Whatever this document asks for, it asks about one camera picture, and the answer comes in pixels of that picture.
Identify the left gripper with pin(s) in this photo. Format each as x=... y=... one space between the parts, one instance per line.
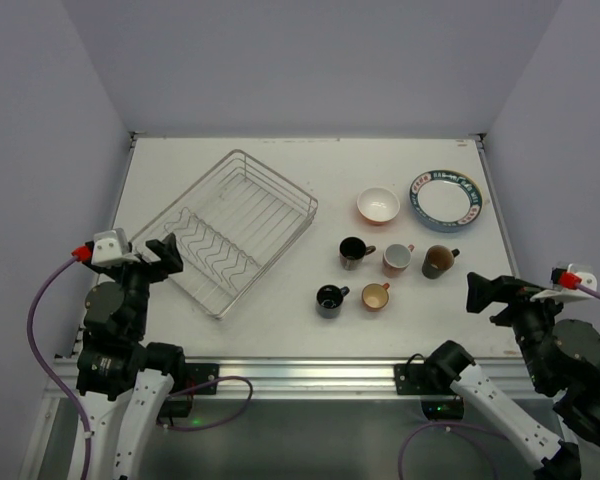
x=143 y=265

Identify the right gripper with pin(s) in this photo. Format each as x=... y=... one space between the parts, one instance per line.
x=503 y=304

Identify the black mug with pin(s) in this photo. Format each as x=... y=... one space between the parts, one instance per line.
x=438 y=260

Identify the pink textured cup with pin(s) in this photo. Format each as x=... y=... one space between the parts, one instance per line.
x=396 y=259

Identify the dark green plate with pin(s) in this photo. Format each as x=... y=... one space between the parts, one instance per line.
x=445 y=201

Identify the orange red mug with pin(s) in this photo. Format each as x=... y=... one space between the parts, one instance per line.
x=375 y=296

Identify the orange bowl white inside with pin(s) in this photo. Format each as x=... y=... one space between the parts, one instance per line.
x=378 y=205

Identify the brown striped mug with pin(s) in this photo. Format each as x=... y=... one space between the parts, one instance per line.
x=352 y=251

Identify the blue mug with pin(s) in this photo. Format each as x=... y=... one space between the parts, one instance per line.
x=329 y=300

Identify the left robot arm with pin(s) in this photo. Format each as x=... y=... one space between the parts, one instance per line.
x=122 y=383

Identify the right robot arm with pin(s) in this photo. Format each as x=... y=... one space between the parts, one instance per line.
x=561 y=358

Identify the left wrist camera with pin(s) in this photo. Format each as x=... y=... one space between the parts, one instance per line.
x=112 y=248

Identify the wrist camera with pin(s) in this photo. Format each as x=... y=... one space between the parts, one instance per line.
x=112 y=248
x=570 y=282

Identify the metal wire dish rack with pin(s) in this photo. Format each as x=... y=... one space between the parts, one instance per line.
x=231 y=226

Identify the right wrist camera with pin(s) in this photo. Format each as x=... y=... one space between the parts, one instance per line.
x=570 y=282

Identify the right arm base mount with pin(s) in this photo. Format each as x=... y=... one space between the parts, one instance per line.
x=438 y=403

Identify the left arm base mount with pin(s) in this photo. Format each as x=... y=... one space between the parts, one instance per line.
x=195 y=374

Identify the aluminium mounting rail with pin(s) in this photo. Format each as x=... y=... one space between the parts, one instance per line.
x=328 y=379

